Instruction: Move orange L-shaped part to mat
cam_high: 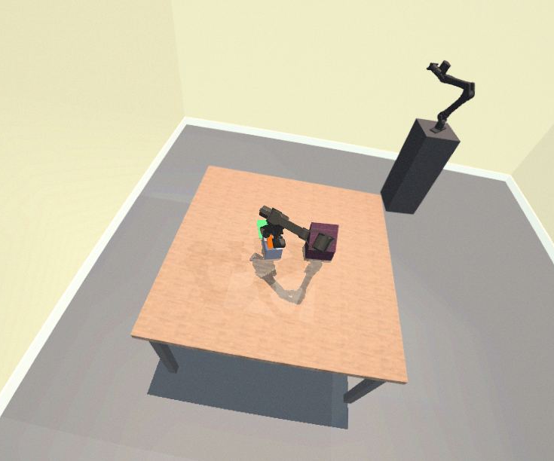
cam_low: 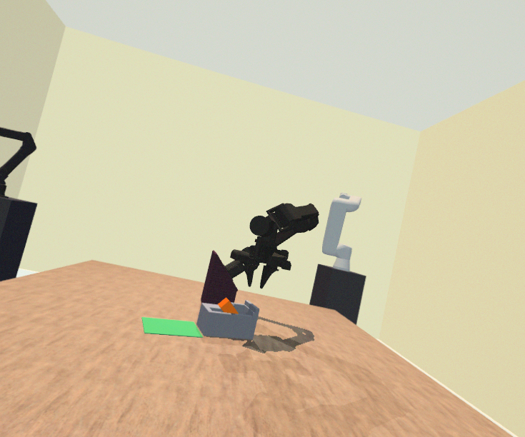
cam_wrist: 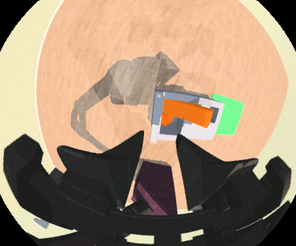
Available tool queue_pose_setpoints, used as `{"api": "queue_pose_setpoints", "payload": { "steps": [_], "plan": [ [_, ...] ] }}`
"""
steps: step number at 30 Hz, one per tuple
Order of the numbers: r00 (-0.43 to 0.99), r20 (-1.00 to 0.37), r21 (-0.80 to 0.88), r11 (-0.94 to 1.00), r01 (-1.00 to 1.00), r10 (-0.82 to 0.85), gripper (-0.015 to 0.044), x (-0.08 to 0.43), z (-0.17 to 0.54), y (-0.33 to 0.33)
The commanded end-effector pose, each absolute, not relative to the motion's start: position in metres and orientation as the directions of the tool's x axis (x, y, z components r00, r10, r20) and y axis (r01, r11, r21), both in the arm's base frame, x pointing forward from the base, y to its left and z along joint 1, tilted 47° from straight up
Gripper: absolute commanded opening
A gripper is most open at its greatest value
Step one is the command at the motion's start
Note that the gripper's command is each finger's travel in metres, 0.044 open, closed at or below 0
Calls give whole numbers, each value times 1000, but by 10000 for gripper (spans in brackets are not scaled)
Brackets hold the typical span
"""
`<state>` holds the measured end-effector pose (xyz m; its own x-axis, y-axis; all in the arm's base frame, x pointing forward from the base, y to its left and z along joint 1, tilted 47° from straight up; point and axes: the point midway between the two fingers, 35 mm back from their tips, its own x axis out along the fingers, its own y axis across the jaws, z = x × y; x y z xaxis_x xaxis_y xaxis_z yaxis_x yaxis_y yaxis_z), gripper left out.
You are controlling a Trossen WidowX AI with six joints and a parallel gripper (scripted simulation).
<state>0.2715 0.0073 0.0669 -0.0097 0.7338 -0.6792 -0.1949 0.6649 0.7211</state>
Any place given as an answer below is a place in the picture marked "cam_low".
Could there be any orange l-shaped part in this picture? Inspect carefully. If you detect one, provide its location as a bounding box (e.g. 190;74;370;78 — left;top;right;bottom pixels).
218;298;238;313

